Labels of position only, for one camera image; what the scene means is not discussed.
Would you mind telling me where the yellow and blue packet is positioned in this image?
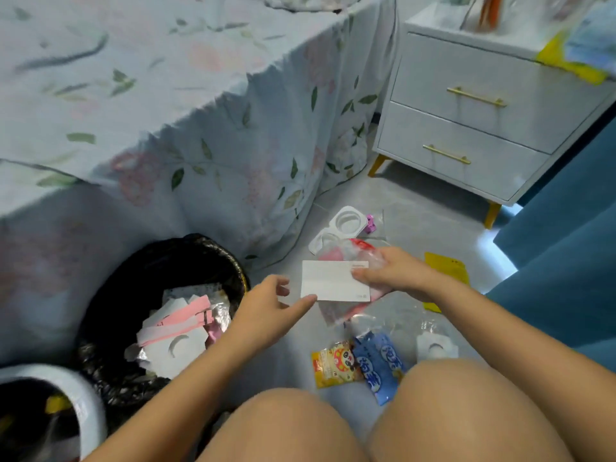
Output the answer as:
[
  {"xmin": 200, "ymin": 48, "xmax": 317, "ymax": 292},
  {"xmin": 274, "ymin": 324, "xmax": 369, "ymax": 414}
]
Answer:
[{"xmin": 535, "ymin": 0, "xmax": 616, "ymax": 86}]

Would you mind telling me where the floral bed sheet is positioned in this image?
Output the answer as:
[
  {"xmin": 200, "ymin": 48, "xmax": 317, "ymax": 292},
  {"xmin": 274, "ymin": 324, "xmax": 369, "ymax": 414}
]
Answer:
[{"xmin": 0, "ymin": 0, "xmax": 398, "ymax": 367}]

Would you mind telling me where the person's right hand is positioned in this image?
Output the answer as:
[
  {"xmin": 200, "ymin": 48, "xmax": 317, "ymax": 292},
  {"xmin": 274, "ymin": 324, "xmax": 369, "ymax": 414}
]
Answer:
[{"xmin": 351, "ymin": 247, "xmax": 437, "ymax": 304}]

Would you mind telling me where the white round bin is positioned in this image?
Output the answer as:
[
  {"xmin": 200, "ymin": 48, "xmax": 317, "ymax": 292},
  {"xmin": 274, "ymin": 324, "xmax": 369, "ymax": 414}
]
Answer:
[{"xmin": 0, "ymin": 364, "xmax": 108, "ymax": 462}]

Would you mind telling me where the blue snack packet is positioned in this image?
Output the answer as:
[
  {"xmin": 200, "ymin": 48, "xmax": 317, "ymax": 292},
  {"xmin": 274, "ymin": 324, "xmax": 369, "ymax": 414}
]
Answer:
[{"xmin": 352, "ymin": 330, "xmax": 406, "ymax": 406}]

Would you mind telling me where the black trash bag bin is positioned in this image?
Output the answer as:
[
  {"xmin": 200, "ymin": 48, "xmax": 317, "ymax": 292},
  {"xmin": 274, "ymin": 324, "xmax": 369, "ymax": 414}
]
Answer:
[{"xmin": 71, "ymin": 234, "xmax": 251, "ymax": 431}]

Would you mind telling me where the clear plastic bag red print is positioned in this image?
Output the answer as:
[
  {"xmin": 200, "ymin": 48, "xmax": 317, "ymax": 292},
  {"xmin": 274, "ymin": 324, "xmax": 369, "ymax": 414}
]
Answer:
[{"xmin": 315, "ymin": 238, "xmax": 394, "ymax": 328}]

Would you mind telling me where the silver foil wrapper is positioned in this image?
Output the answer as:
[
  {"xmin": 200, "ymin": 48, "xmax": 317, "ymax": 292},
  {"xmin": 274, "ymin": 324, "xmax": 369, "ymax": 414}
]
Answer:
[{"xmin": 207, "ymin": 302, "xmax": 233, "ymax": 333}]

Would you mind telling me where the small white cardboard insert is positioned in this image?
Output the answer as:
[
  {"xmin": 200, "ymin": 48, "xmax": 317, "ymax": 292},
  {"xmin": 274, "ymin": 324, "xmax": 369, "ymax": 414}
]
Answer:
[{"xmin": 416, "ymin": 333, "xmax": 459, "ymax": 362}]

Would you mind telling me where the person's leg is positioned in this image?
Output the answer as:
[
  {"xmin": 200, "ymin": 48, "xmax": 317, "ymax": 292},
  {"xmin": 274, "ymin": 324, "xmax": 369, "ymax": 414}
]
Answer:
[
  {"xmin": 367, "ymin": 358, "xmax": 576, "ymax": 462},
  {"xmin": 196, "ymin": 387, "xmax": 369, "ymax": 462}
]

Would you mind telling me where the white cardboard with round hole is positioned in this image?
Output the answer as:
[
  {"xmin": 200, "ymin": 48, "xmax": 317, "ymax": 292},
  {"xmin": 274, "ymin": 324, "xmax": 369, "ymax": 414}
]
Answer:
[{"xmin": 139, "ymin": 331, "xmax": 209, "ymax": 380}]

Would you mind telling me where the person's right leg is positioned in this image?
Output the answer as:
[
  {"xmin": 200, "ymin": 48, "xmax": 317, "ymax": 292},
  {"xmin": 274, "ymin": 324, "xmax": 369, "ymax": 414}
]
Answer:
[{"xmin": 367, "ymin": 358, "xmax": 576, "ymax": 462}]

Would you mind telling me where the person's right forearm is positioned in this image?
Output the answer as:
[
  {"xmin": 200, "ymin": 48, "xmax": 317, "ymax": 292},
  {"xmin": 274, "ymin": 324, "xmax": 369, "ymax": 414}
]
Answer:
[{"xmin": 423, "ymin": 276, "xmax": 616, "ymax": 431}]

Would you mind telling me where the crumpled floral blanket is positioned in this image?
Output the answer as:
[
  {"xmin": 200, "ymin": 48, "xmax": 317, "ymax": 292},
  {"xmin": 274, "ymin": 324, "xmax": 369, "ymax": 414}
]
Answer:
[{"xmin": 260, "ymin": 0, "xmax": 375, "ymax": 15}]

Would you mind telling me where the person's left leg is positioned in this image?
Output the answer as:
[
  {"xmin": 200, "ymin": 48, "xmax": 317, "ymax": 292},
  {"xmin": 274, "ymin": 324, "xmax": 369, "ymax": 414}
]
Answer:
[{"xmin": 196, "ymin": 387, "xmax": 369, "ymax": 462}]

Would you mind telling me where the clear holder with orange items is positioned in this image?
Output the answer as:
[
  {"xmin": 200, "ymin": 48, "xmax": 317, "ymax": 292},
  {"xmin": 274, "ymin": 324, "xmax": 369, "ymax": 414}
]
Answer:
[{"xmin": 459, "ymin": 0, "xmax": 519, "ymax": 33}]

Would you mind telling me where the yellow panda snack packet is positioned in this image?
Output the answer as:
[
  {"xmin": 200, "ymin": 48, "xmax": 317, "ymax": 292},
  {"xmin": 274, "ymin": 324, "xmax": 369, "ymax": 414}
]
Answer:
[{"xmin": 311, "ymin": 342, "xmax": 364, "ymax": 389}]

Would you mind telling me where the white nightstand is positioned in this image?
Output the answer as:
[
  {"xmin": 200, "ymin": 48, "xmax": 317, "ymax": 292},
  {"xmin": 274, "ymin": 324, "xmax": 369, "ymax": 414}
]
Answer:
[{"xmin": 368, "ymin": 1, "xmax": 616, "ymax": 230}]

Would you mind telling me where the yellow flat packet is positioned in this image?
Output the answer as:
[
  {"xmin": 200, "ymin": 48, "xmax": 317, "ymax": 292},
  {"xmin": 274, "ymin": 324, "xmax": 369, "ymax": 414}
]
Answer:
[{"xmin": 423, "ymin": 252, "xmax": 470, "ymax": 314}]

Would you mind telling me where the clear plastic wrapper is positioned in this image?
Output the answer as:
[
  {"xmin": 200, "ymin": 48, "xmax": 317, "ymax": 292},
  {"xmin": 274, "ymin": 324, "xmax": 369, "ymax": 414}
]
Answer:
[{"xmin": 346, "ymin": 292, "xmax": 454, "ymax": 364}]

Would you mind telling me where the person's left forearm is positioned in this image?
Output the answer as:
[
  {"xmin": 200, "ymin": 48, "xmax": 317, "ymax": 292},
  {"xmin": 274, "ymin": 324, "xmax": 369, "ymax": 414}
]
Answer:
[{"xmin": 84, "ymin": 327, "xmax": 261, "ymax": 462}]

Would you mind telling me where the person's left hand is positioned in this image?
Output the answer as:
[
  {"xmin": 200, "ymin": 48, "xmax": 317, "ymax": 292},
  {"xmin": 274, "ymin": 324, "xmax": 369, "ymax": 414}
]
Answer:
[{"xmin": 230, "ymin": 274, "xmax": 319, "ymax": 353}]

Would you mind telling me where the white plastic tray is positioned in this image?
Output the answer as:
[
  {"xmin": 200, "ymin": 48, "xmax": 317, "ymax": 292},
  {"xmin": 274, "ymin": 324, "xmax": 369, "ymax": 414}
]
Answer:
[{"xmin": 308, "ymin": 205, "xmax": 369, "ymax": 256}]

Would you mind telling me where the white nightstand drawer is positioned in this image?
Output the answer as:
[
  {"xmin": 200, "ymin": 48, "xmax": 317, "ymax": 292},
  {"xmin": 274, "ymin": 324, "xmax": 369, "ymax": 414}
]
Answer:
[
  {"xmin": 376, "ymin": 101, "xmax": 552, "ymax": 202},
  {"xmin": 390, "ymin": 32, "xmax": 616, "ymax": 155}
]

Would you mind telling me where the gold drawer handle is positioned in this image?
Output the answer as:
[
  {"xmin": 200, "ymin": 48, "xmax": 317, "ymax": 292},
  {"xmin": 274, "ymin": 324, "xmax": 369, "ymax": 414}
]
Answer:
[
  {"xmin": 423, "ymin": 144, "xmax": 472, "ymax": 165},
  {"xmin": 447, "ymin": 87, "xmax": 508, "ymax": 108}
]

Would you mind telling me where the white paper card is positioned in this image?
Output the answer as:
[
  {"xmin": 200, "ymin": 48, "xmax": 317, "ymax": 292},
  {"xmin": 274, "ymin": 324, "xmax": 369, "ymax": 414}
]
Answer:
[{"xmin": 301, "ymin": 260, "xmax": 370, "ymax": 303}]

